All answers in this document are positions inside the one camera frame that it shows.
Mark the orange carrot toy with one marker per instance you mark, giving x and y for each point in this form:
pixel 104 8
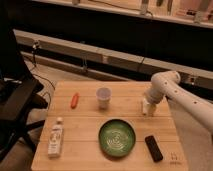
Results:
pixel 74 101

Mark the white sponge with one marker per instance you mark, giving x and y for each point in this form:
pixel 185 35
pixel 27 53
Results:
pixel 144 106

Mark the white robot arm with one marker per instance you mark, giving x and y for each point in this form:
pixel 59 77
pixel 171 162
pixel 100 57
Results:
pixel 167 84

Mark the green patterned plate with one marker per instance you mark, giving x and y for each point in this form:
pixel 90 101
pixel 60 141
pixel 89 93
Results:
pixel 116 138

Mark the white lotion bottle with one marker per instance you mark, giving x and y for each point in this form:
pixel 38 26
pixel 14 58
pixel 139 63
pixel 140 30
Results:
pixel 55 139

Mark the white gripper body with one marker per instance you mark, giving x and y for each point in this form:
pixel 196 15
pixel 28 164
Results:
pixel 150 109

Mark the black remote control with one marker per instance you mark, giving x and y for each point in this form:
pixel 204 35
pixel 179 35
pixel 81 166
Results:
pixel 153 149

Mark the wooden table board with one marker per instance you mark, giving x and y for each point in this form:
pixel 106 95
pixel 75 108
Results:
pixel 99 126

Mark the black office chair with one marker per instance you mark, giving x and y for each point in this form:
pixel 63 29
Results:
pixel 18 94

